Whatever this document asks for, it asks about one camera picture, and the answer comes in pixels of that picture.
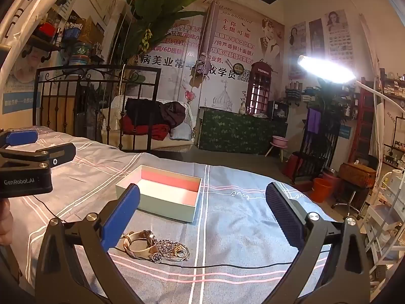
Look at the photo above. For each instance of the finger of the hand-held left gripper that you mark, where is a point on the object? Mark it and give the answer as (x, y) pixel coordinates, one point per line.
(22, 136)
(47, 156)

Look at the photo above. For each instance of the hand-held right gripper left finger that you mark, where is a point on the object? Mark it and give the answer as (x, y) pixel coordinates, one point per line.
(121, 215)

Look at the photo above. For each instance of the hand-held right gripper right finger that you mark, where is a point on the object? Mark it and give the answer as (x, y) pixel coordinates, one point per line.
(284, 215)

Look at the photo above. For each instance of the mint green jewelry box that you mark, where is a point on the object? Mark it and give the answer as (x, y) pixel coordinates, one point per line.
(164, 205)

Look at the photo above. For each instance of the orange bucket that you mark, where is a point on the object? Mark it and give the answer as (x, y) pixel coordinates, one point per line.
(322, 191)

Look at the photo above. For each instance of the grey plaid bed sheet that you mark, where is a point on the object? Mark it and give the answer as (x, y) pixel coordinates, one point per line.
(240, 228)

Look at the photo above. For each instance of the red bin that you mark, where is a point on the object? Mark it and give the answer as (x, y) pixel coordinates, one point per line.
(294, 164)

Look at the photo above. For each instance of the metal basin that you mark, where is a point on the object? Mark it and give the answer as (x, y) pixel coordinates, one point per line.
(330, 174)

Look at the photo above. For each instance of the black iron fence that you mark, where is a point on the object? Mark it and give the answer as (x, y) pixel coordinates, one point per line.
(313, 158)

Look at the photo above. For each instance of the black swivel stool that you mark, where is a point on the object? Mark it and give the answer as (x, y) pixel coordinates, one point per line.
(351, 196)

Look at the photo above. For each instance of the brown wooden chest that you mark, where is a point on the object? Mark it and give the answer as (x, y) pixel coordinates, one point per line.
(357, 174)

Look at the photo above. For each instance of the red cloth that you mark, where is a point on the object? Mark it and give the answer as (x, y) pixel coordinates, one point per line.
(158, 131)

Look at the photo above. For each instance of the green floral cabinet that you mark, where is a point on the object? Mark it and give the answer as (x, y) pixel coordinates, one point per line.
(237, 129)

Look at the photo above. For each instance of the white trolley cart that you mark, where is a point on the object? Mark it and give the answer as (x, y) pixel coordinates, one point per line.
(383, 215)

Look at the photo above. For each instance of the purple cloth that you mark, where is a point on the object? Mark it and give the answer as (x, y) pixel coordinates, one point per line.
(313, 120)

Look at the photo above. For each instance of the teal round tub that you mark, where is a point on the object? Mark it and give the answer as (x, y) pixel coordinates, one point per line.
(80, 53)

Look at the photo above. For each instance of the light blue pillow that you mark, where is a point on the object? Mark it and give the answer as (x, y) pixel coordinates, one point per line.
(182, 133)

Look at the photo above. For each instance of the small blue sign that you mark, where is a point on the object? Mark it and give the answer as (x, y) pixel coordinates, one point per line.
(345, 132)

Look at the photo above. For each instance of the small black television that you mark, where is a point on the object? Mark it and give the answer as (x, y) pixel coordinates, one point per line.
(278, 110)

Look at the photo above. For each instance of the black jacket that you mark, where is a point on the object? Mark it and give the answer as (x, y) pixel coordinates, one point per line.
(142, 110)

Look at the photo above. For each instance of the red storage box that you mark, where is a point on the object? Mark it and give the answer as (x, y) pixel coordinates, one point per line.
(47, 28)

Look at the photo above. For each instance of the brown jacket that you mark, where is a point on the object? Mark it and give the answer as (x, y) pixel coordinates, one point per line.
(172, 112)

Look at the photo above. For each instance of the blue storage basket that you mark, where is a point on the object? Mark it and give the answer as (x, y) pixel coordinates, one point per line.
(72, 33)

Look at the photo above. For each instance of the white vase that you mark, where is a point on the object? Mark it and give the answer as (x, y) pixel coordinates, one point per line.
(242, 107)

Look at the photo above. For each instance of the pile of clothes on chair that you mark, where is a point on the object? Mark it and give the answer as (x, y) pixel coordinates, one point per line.
(190, 117)

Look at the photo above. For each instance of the small shelf with jars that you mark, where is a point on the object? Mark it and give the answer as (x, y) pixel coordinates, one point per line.
(297, 95)

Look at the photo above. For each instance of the red ladder shelf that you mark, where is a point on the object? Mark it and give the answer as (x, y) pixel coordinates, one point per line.
(365, 123)

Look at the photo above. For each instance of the white printed banner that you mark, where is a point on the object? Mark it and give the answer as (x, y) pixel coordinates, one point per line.
(28, 3)

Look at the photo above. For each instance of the red telephone booth decoration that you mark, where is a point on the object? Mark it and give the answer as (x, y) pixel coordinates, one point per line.
(258, 69)

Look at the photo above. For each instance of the white led floor lamp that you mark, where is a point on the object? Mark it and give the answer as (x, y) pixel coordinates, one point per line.
(326, 69)

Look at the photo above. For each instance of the large green leafy plant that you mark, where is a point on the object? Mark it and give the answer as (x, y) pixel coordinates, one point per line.
(158, 6)

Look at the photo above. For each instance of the blue wall sign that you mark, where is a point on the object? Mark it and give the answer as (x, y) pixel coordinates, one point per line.
(20, 103)

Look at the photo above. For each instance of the black wall shelf board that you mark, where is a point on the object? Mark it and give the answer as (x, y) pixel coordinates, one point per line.
(44, 45)

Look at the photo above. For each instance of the black iron bed frame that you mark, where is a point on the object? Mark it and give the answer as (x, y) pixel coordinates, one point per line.
(95, 66)

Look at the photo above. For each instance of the large printed wall banner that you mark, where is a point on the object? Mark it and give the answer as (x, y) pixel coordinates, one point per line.
(177, 69)

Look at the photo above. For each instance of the wall shelf with bottles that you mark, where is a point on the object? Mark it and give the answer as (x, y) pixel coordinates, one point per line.
(392, 87)

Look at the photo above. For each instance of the portrait wall poster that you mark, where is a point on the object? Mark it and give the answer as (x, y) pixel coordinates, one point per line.
(298, 47)

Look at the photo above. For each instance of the tower wall poster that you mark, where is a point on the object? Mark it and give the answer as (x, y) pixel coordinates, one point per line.
(317, 38)

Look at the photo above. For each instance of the eyelash chart wall poster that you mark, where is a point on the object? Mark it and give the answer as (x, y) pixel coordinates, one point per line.
(338, 38)

